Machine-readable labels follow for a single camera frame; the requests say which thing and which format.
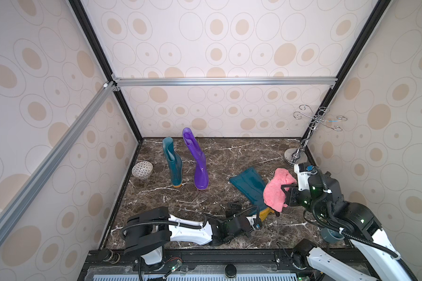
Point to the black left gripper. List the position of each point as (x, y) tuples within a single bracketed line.
[(237, 204)]

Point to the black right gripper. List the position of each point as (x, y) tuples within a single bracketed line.
[(292, 195)]

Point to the pink microfiber cloth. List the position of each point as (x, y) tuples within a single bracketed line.
[(273, 195)]

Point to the teal rubber boot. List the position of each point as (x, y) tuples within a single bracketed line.
[(174, 162), (252, 186)]

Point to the purple rubber boot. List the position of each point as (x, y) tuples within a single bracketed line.
[(201, 177)]

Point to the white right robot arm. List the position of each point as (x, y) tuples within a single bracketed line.
[(320, 195)]

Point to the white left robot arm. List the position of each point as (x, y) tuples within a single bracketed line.
[(145, 234)]

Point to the teal cup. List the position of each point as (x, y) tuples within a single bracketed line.
[(330, 236)]

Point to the chrome mug tree stand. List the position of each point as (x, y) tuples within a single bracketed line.
[(294, 156)]

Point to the patterned black white bowl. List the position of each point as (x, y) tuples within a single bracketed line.
[(142, 169)]

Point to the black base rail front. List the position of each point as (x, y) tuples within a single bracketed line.
[(191, 258)]

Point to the horizontal aluminium rail back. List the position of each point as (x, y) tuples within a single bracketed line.
[(171, 82)]

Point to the black corner frame post right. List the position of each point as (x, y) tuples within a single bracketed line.
[(366, 33)]

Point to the black corner frame post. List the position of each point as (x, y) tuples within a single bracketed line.
[(96, 46), (366, 33)]

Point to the diagonal aluminium rail left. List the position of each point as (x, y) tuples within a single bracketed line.
[(23, 199)]

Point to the black corner frame post left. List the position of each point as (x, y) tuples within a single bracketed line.
[(96, 46)]

